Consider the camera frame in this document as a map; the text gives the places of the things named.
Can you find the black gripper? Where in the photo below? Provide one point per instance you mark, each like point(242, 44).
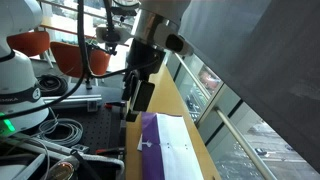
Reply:
point(143, 60)

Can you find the purple folder with white paper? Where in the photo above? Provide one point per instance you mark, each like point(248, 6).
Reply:
point(167, 150)

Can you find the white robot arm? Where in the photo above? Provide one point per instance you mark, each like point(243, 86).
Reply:
point(21, 105)

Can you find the red black clamp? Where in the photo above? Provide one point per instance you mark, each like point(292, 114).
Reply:
point(110, 105)
point(111, 151)

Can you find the red black clamp near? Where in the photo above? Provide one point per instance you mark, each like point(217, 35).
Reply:
point(111, 151)

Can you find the orange chair near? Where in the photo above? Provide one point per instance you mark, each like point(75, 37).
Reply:
point(68, 59)

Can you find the orange chair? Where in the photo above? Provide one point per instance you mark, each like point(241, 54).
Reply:
point(30, 43)
point(68, 59)

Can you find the orange chair far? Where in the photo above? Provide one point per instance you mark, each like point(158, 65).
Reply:
point(30, 43)

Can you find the metal window handrail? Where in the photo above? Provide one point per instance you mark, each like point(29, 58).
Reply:
point(222, 119)

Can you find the grey roller window blind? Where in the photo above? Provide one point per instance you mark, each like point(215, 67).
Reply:
point(268, 53)

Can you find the aluminium extrusion rail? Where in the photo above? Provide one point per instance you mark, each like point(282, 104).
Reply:
point(75, 101)

